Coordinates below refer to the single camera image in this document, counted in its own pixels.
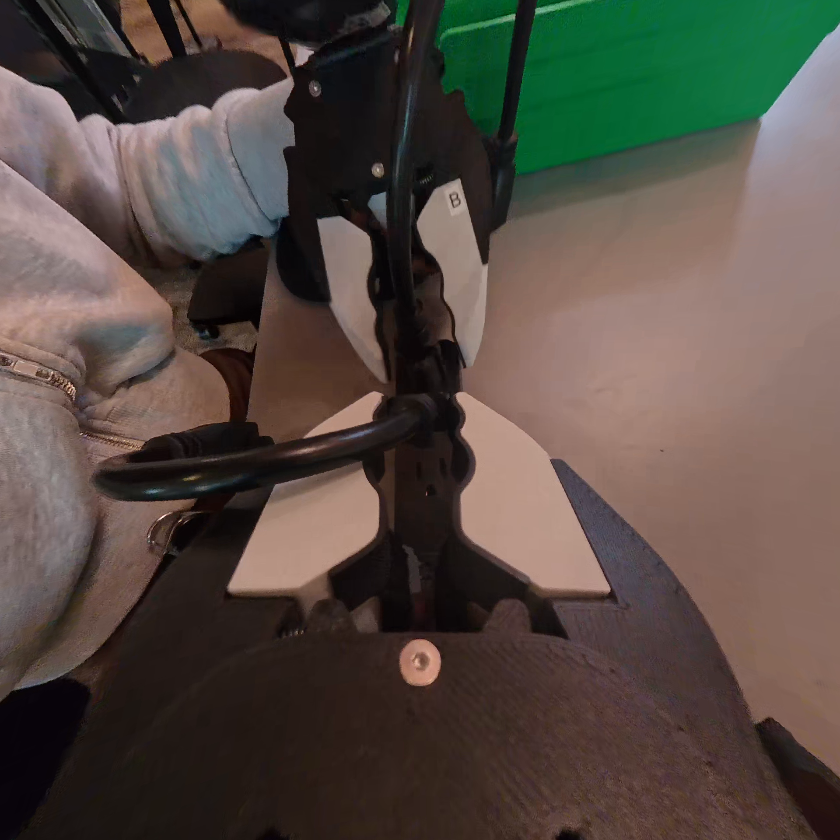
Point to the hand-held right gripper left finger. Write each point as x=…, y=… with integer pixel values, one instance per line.
x=308, y=531

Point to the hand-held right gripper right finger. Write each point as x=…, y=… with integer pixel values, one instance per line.
x=525, y=518

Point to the green plastic bin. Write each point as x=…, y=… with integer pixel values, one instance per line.
x=623, y=85

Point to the black extension socket block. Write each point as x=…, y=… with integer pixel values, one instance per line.
x=210, y=438

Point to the black power strip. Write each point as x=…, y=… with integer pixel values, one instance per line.
x=430, y=499

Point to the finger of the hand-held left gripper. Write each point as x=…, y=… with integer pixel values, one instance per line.
x=469, y=262
x=348, y=282

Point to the person's left forearm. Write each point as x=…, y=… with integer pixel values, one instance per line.
x=197, y=177

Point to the black office chair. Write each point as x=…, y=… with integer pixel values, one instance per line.
x=197, y=79

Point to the person in grey hoodie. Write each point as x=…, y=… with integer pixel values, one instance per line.
x=59, y=295

